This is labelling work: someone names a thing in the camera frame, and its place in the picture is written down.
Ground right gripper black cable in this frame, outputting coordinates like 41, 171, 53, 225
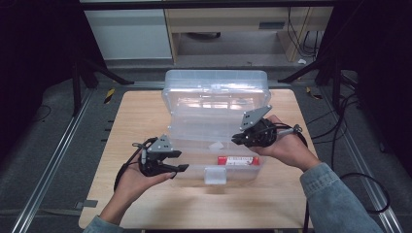
263, 121, 313, 233

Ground black looped cable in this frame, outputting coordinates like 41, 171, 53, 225
339, 172, 392, 215

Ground clear plastic storage box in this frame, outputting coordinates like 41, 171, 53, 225
161, 69, 273, 186

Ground grey tape strip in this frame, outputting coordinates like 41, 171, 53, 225
74, 199, 99, 209

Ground thin black cable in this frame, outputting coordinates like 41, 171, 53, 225
28, 104, 52, 124

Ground person's left hand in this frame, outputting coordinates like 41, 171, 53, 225
111, 162, 178, 209

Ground hanging black desk cables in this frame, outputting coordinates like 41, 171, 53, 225
286, 6, 326, 60

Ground bundle of black cables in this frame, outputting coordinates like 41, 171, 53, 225
305, 91, 361, 173

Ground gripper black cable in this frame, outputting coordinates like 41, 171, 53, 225
113, 137, 160, 192
263, 121, 313, 233

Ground person's right hand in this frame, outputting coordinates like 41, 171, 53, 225
249, 114, 322, 173

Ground light wooden desk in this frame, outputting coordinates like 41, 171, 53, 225
163, 6, 334, 63

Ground short metal rail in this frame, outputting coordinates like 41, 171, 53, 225
128, 80, 293, 90

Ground black metal stand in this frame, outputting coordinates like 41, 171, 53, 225
71, 57, 136, 118
277, 53, 345, 113

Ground white cabinet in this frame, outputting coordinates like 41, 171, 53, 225
84, 8, 173, 61

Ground yellow and black tape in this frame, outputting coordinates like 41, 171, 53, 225
305, 85, 324, 100
103, 87, 117, 105

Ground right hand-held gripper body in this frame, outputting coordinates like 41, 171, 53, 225
239, 104, 279, 149

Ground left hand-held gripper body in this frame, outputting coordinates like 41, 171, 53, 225
138, 134, 176, 179

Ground red and white packet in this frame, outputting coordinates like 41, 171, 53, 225
216, 155, 261, 167

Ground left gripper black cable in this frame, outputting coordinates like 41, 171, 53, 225
113, 137, 160, 192

